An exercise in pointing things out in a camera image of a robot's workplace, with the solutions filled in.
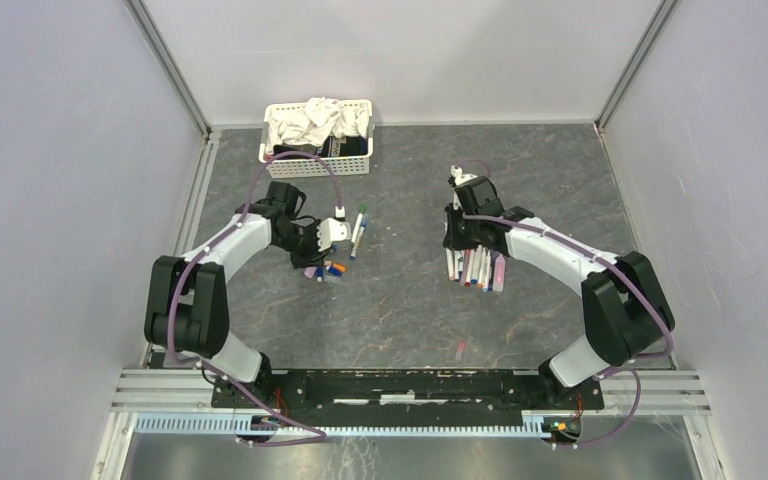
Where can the pink highlighter pen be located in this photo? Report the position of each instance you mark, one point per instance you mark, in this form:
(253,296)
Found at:
(498,279)

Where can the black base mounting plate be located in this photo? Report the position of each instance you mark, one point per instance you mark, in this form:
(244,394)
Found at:
(421,397)

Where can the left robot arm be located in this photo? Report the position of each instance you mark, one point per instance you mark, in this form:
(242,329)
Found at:
(188,310)

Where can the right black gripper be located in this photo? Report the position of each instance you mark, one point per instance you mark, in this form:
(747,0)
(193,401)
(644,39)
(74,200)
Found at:
(454,241)

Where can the orange capped marker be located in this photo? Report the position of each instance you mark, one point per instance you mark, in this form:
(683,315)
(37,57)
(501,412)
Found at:
(479,268)

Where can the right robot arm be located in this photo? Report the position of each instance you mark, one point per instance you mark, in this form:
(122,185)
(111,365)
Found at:
(625,312)

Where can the green capped marker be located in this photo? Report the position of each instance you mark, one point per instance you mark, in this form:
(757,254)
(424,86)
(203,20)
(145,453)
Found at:
(358,223)

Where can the pink translucent cap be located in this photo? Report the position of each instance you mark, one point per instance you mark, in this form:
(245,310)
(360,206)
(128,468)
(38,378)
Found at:
(460,350)

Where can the white plastic basket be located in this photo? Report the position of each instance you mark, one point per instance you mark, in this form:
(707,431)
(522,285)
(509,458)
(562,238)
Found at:
(307,167)

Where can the black box in basket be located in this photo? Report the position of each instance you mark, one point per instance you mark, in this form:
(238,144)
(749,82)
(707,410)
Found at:
(332,147)

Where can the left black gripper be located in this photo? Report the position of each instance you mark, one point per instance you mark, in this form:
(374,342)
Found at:
(313,256)

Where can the blue capped marker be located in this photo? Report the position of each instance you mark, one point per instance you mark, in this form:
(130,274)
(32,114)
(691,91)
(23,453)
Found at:
(486,271)

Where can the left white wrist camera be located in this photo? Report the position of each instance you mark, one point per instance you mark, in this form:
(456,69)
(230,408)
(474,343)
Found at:
(331,231)

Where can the white crumpled cloth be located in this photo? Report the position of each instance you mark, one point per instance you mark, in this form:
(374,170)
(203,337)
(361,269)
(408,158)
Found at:
(311,122)

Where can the peach capped marker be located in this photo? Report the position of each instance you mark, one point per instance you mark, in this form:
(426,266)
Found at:
(451,264)

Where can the pink thin marker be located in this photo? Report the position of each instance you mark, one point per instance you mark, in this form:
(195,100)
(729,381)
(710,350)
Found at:
(465,268)

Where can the aluminium frame rail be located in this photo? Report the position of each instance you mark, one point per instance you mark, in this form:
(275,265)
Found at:
(179,401)

